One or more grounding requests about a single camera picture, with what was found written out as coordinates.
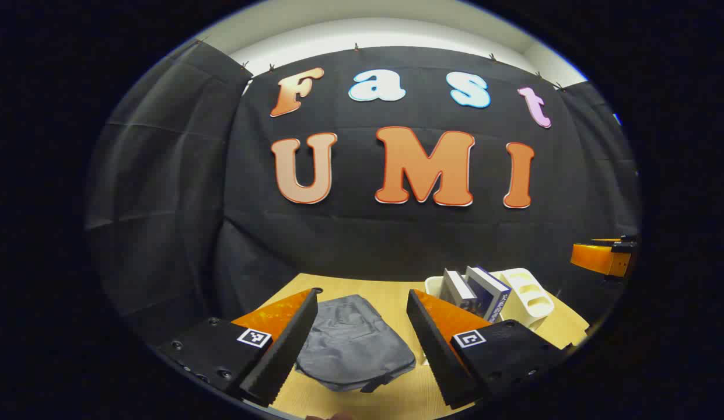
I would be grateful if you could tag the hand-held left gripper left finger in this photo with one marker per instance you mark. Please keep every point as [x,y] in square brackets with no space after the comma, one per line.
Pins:
[291,344]

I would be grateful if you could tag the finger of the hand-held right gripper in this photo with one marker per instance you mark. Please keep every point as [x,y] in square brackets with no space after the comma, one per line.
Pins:
[595,258]

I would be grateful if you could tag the grey schoolbag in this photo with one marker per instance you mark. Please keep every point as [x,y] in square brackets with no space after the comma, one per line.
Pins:
[353,341]

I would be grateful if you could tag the white book blue cover picture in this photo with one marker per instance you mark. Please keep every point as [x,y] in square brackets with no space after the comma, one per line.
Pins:
[489,294]

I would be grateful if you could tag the white bookshelf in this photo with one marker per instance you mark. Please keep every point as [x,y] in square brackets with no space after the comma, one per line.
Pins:
[528,294]

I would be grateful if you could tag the white book grey cover picture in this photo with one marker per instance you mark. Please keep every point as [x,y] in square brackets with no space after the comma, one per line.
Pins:
[457,291]

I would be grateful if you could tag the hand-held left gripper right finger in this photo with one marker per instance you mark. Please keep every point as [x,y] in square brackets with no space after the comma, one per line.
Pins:
[434,350]

